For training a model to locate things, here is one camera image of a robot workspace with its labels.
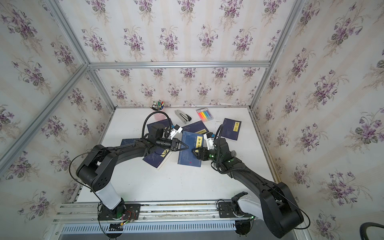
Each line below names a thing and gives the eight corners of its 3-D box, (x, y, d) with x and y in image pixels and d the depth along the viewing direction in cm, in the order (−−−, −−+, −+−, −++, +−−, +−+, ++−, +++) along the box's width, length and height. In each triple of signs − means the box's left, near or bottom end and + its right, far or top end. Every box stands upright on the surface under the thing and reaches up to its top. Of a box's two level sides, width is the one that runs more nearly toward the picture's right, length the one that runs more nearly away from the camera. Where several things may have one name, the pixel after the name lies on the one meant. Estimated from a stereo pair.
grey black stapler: (185, 124, 112) (184, 122, 110) (174, 113, 119) (174, 111, 117) (191, 120, 114) (191, 118, 112) (181, 109, 122) (180, 107, 120)
